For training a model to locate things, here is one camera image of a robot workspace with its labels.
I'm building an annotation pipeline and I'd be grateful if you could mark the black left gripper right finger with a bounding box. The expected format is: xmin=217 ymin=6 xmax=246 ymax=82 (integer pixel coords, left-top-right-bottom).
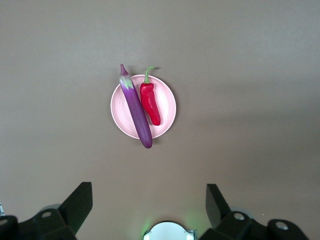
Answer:
xmin=198 ymin=183 xmax=311 ymax=240

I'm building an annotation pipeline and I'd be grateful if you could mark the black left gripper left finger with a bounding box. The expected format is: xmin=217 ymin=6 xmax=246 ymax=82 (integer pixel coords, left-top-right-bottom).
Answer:
xmin=0 ymin=181 xmax=94 ymax=240

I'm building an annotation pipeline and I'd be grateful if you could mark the long purple eggplant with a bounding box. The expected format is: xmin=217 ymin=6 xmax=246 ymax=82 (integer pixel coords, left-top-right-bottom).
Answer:
xmin=118 ymin=63 xmax=154 ymax=150

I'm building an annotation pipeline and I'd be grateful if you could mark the red chili pepper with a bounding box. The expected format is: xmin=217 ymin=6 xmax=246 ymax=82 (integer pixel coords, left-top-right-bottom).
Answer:
xmin=139 ymin=65 xmax=162 ymax=127

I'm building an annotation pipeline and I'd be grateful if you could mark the pink plate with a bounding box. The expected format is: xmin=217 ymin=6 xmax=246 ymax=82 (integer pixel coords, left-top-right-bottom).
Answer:
xmin=110 ymin=74 xmax=177 ymax=140

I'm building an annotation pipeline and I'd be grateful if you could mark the brown table cloth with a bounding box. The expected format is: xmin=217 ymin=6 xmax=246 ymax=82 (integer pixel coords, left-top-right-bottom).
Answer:
xmin=0 ymin=0 xmax=320 ymax=240

